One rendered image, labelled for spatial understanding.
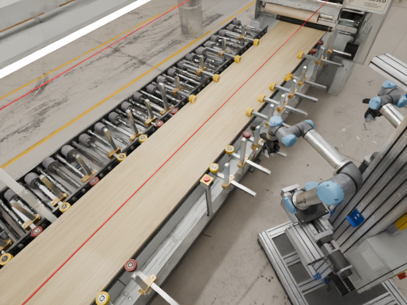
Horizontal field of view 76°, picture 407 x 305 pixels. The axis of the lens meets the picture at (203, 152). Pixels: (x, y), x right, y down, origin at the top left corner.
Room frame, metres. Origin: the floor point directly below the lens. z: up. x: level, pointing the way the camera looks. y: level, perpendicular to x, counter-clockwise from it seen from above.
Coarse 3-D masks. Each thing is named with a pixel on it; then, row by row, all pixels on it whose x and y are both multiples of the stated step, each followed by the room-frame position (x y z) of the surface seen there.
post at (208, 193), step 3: (210, 189) 1.00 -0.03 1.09; (207, 192) 0.98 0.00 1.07; (210, 192) 1.00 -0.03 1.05; (207, 195) 0.98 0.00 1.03; (210, 195) 0.99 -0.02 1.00; (207, 198) 0.99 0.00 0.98; (210, 198) 0.99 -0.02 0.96; (207, 201) 0.99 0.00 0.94; (210, 201) 0.99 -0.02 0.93; (207, 204) 0.98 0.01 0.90; (210, 204) 0.99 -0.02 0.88; (207, 207) 0.98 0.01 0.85; (210, 207) 0.99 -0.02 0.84; (207, 210) 0.98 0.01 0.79; (210, 210) 0.98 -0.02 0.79; (207, 213) 0.99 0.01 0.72; (210, 213) 0.98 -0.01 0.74
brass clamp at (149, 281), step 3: (150, 276) 0.50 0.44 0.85; (147, 279) 0.48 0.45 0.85; (150, 279) 0.48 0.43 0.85; (153, 279) 0.48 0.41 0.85; (156, 279) 0.48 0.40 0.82; (147, 282) 0.46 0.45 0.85; (150, 282) 0.46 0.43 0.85; (153, 282) 0.46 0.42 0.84; (150, 285) 0.44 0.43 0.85; (141, 288) 0.43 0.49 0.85; (147, 288) 0.43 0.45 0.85; (150, 288) 0.43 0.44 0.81; (138, 291) 0.41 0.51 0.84; (141, 291) 0.41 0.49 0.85; (144, 291) 0.41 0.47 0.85; (147, 291) 0.41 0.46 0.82; (144, 294) 0.40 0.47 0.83
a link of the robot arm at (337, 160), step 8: (304, 128) 1.01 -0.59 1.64; (312, 128) 1.00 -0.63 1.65; (304, 136) 0.98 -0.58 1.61; (312, 136) 0.95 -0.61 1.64; (320, 136) 0.94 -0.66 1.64; (312, 144) 0.92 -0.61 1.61; (320, 144) 0.89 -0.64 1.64; (328, 144) 0.88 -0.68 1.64; (320, 152) 0.86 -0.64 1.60; (328, 152) 0.83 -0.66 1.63; (336, 152) 0.82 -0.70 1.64; (328, 160) 0.80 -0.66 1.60; (336, 160) 0.78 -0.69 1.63; (344, 160) 0.77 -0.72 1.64; (336, 168) 0.75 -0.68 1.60; (344, 168) 0.72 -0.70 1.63; (352, 168) 0.71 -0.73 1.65; (352, 176) 0.66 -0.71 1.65; (360, 176) 0.66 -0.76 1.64; (360, 184) 0.63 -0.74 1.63
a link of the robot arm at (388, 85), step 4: (388, 80) 1.34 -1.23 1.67; (384, 84) 1.33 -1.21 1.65; (388, 84) 1.31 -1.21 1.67; (392, 84) 1.30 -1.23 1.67; (380, 88) 1.34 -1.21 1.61; (384, 88) 1.31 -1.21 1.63; (388, 88) 1.29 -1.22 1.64; (392, 88) 1.28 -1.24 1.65; (380, 92) 1.32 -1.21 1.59; (384, 92) 1.30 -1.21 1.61; (388, 92) 1.27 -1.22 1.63
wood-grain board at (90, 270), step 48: (288, 48) 3.14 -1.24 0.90; (240, 96) 2.26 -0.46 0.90; (144, 144) 1.68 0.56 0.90; (192, 144) 1.62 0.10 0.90; (96, 192) 1.18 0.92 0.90; (144, 192) 1.14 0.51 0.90; (48, 240) 0.80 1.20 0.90; (96, 240) 0.77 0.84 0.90; (144, 240) 0.73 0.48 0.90; (0, 288) 0.49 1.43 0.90; (48, 288) 0.47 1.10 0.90; (96, 288) 0.44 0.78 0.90
